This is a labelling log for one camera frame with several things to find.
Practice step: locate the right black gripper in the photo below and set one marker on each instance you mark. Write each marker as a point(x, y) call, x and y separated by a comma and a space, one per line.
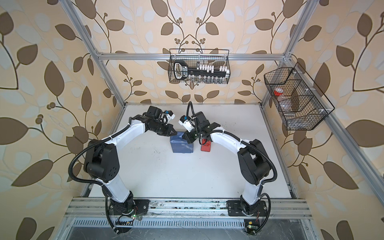
point(187, 135)

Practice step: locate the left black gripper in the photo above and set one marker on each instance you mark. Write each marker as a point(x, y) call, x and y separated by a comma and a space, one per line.
point(167, 132)

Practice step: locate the light blue wrapping paper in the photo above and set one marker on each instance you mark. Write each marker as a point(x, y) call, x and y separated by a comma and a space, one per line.
point(180, 145)

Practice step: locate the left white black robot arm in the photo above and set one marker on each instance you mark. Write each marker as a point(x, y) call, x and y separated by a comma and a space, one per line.
point(102, 158)

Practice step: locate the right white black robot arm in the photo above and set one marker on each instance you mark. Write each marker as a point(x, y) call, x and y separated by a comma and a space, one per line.
point(255, 165)

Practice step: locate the red tape dispenser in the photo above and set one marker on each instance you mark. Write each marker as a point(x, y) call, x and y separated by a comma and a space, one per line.
point(206, 145)

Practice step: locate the black socket wrench set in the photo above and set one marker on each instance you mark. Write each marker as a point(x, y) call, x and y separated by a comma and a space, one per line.
point(183, 71)

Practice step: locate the red capped clear container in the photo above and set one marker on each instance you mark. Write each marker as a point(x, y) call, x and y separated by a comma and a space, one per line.
point(278, 92)

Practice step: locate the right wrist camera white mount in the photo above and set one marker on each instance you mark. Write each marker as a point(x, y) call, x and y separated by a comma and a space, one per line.
point(187, 123)

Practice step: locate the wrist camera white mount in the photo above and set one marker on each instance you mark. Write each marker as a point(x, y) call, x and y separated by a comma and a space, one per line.
point(167, 116)
point(187, 123)

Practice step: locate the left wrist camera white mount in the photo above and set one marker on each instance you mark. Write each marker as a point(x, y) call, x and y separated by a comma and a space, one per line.
point(167, 116)

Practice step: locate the black wire basket back wall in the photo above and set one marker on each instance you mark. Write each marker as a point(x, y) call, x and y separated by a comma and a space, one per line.
point(216, 57)

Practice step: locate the black wire basket wall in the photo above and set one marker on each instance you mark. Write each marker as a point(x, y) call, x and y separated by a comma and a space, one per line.
point(216, 57)
point(304, 105)

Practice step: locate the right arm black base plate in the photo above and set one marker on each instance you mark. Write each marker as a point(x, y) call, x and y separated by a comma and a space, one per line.
point(240, 208)

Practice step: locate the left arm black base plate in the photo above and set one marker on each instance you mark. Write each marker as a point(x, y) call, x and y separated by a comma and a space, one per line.
point(130, 207)

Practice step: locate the black wire basket right wall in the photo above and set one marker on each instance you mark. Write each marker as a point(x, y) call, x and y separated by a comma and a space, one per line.
point(304, 105)

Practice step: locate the aluminium front rail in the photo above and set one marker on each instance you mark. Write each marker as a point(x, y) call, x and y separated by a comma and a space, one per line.
point(188, 208)

